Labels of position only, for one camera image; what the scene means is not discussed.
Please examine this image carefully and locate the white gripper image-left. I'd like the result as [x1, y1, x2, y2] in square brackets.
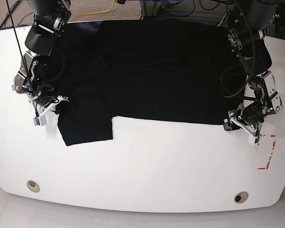
[29, 95, 69, 126]

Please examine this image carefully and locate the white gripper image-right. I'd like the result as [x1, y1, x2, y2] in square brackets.
[223, 103, 265, 145]

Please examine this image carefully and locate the black t-shirt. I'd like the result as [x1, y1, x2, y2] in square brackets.
[40, 20, 246, 146]

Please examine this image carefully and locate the black robot arm image-left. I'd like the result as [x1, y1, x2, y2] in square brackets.
[12, 0, 71, 126]

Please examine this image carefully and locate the red tape rectangle marking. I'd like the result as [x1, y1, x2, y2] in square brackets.
[255, 134, 276, 170]

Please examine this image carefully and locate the wrist camera board image-left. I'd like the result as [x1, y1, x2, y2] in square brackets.
[33, 118, 42, 126]

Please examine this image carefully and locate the left table cable grommet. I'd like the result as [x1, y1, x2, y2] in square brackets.
[27, 180, 40, 193]

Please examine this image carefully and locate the table cable grommet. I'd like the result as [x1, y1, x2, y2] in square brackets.
[27, 180, 40, 193]
[234, 191, 249, 204]

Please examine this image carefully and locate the right table cable grommet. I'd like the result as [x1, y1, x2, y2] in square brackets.
[234, 191, 249, 204]

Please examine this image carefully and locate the yellow cable on floor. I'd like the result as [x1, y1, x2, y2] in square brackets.
[70, 0, 116, 22]

